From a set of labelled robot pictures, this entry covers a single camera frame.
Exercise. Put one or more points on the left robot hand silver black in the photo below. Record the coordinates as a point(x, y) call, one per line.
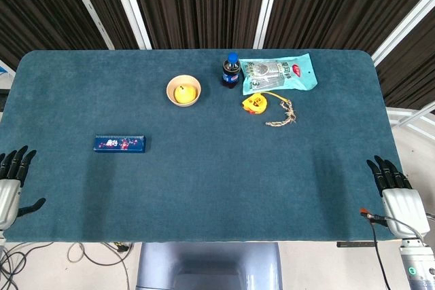
point(9, 198)

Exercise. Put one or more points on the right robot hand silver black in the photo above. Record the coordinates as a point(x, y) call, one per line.
point(406, 208)

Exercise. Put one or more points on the blue glasses box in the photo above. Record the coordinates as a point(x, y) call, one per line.
point(120, 144)

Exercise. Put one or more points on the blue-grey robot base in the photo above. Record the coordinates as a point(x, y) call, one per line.
point(210, 266)

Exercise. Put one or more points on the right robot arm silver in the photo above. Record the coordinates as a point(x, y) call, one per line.
point(419, 266)

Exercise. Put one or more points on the white board blue mark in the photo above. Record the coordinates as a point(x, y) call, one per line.
point(5, 79)

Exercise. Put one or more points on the wide white pillar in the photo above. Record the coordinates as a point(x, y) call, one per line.
point(266, 8)
point(402, 25)
point(130, 8)

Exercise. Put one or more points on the teal snack bag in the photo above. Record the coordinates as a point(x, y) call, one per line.
point(278, 74)

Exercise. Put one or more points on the teal table cloth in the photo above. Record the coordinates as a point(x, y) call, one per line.
point(217, 174)

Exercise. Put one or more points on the beige ribbed bowl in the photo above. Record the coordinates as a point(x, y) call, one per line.
point(170, 93)

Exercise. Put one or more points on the thin white pillar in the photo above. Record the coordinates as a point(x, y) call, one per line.
point(86, 4)

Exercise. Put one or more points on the Pepsi cola bottle blue cap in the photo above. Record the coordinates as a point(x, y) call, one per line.
point(231, 72)

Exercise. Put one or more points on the dark brown pleated curtain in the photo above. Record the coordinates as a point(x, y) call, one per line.
point(204, 4)

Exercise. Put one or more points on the black table edge bracket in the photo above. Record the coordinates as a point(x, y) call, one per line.
point(357, 244)

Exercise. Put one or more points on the white aluminium frame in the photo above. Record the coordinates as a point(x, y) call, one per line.
point(408, 120)

